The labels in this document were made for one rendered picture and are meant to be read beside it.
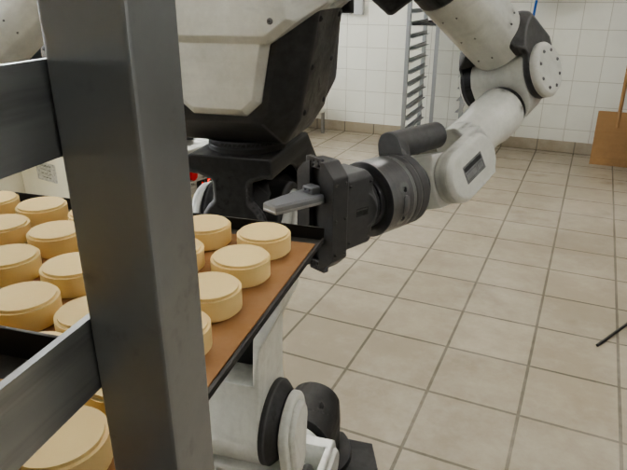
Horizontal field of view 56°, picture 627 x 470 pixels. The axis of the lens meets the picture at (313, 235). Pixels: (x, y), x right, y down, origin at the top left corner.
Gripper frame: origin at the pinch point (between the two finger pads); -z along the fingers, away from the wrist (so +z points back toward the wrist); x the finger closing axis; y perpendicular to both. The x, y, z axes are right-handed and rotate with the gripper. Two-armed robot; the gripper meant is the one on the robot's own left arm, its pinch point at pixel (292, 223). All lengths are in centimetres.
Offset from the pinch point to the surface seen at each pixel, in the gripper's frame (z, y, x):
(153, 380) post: -29.0, 25.3, 8.7
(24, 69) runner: -31.1, 23.6, 19.6
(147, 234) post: -28.8, 25.7, 14.5
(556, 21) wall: 450, -187, 3
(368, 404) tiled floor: 86, -60, -104
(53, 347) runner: -31.8, 24.1, 10.8
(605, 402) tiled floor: 144, -6, -104
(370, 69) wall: 393, -332, -43
